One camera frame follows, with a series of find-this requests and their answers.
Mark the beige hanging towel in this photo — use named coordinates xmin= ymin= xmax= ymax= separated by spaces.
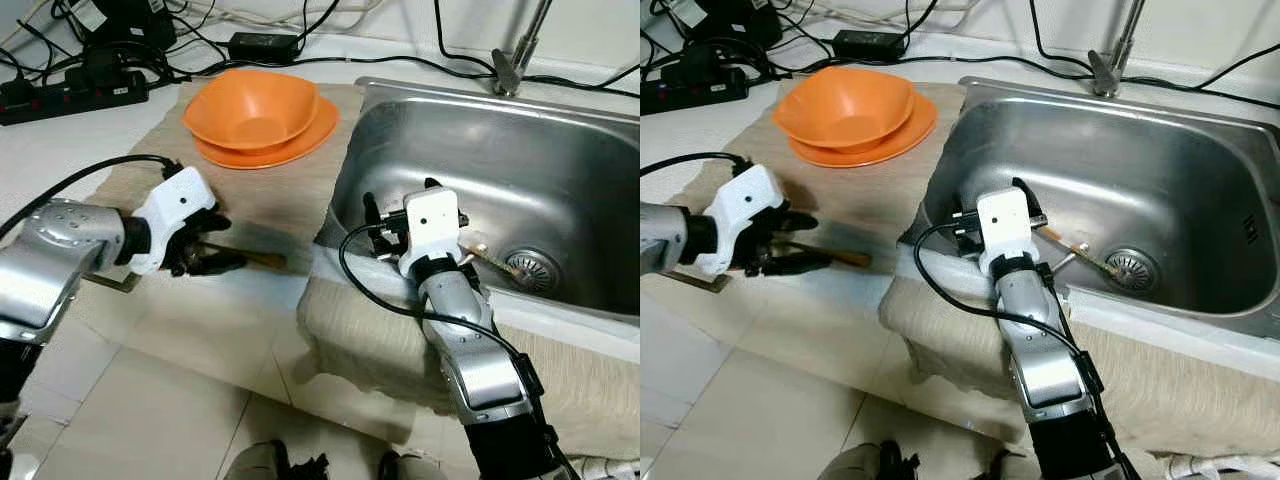
xmin=297 ymin=275 xmax=641 ymax=461

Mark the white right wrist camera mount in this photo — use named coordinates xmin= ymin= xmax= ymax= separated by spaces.
xmin=398 ymin=187 xmax=463 ymax=281
xmin=975 ymin=186 xmax=1036 ymax=279

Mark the steel faucet lever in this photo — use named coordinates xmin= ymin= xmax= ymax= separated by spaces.
xmin=1087 ymin=50 xmax=1121 ymax=96
xmin=490 ymin=50 xmax=523 ymax=93

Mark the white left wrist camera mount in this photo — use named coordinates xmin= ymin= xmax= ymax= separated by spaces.
xmin=700 ymin=164 xmax=786 ymax=277
xmin=128 ymin=166 xmax=218 ymax=277

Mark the orange plastic plate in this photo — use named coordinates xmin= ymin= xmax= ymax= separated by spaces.
xmin=193 ymin=95 xmax=341 ymax=171
xmin=785 ymin=92 xmax=939 ymax=169

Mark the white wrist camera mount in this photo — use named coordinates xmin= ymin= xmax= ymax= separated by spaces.
xmin=398 ymin=187 xmax=463 ymax=281
xmin=700 ymin=164 xmax=786 ymax=277
xmin=128 ymin=166 xmax=218 ymax=277
xmin=975 ymin=186 xmax=1036 ymax=279

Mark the brown wooden chopstick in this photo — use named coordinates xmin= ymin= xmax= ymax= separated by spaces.
xmin=458 ymin=232 xmax=523 ymax=277
xmin=200 ymin=240 xmax=288 ymax=269
xmin=1035 ymin=225 xmax=1116 ymax=276
xmin=780 ymin=240 xmax=873 ymax=269

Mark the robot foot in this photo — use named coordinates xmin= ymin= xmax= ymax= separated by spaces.
xmin=378 ymin=450 xmax=446 ymax=480
xmin=818 ymin=438 xmax=921 ymax=480
xmin=985 ymin=448 xmax=1041 ymax=480
xmin=222 ymin=438 xmax=331 ymax=480

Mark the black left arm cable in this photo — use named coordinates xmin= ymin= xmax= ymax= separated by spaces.
xmin=640 ymin=152 xmax=753 ymax=179
xmin=0 ymin=153 xmax=181 ymax=241

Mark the black box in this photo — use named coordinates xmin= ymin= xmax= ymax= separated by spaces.
xmin=78 ymin=0 xmax=178 ymax=51
xmin=688 ymin=0 xmax=783 ymax=46

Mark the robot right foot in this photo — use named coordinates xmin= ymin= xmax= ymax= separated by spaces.
xmin=985 ymin=448 xmax=1041 ymax=480
xmin=378 ymin=450 xmax=446 ymax=480

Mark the black power adapter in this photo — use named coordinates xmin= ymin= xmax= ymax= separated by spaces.
xmin=228 ymin=32 xmax=303 ymax=63
xmin=832 ymin=30 xmax=909 ymax=61

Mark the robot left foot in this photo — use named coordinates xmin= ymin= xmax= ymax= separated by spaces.
xmin=222 ymin=438 xmax=331 ymax=480
xmin=818 ymin=438 xmax=921 ymax=480

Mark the orange plastic bowl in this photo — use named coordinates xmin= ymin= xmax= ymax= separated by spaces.
xmin=182 ymin=68 xmax=321 ymax=153
xmin=772 ymin=66 xmax=916 ymax=151

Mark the stainless steel sink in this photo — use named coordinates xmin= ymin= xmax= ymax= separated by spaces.
xmin=313 ymin=77 xmax=641 ymax=326
xmin=900 ymin=75 xmax=1280 ymax=346

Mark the steel faucet pipe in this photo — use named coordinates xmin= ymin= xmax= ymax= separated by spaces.
xmin=1092 ymin=0 xmax=1149 ymax=99
xmin=495 ymin=0 xmax=553 ymax=98

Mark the black power strip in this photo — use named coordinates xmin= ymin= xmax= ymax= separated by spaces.
xmin=0 ymin=70 xmax=151 ymax=127
xmin=640 ymin=68 xmax=751 ymax=116

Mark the beige woven mat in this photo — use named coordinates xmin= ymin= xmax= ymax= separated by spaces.
xmin=85 ymin=80 xmax=366 ymax=276
xmin=690 ymin=78 xmax=966 ymax=281

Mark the metal sink drain strainer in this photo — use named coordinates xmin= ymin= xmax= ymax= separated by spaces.
xmin=505 ymin=250 xmax=563 ymax=294
xmin=1103 ymin=247 xmax=1163 ymax=293

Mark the black power cable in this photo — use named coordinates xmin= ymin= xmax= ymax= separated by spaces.
xmin=1028 ymin=0 xmax=1096 ymax=76
xmin=905 ymin=42 xmax=1280 ymax=101
xmin=1120 ymin=40 xmax=1280 ymax=91
xmin=433 ymin=0 xmax=501 ymax=76
xmin=300 ymin=45 xmax=641 ymax=99
xmin=525 ymin=40 xmax=641 ymax=86

